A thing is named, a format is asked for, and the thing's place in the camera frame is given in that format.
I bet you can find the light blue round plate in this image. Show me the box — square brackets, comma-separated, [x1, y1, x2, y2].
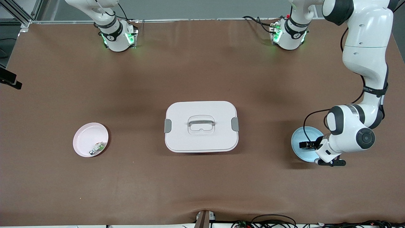
[291, 126, 325, 163]

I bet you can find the pink round plate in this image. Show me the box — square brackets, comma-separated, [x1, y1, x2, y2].
[73, 123, 109, 158]

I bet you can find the pink storage box white lid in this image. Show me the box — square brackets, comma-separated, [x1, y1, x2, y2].
[164, 101, 240, 153]

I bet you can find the brown table edge clamp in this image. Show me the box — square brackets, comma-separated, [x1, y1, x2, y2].
[195, 210, 215, 228]

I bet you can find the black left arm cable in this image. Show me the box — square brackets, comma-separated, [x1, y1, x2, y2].
[303, 27, 389, 149]

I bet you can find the aluminium frame post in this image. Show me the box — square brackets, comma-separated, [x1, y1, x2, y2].
[0, 0, 43, 32]

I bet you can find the tangled cable bundle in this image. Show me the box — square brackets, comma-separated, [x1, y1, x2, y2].
[231, 214, 405, 228]

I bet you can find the green and white switch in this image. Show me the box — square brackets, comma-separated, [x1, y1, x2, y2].
[89, 142, 106, 156]

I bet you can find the black base power cable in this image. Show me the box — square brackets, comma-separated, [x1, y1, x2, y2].
[243, 16, 276, 33]

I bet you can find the silver rear table rail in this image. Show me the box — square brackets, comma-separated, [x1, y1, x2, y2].
[30, 17, 293, 24]

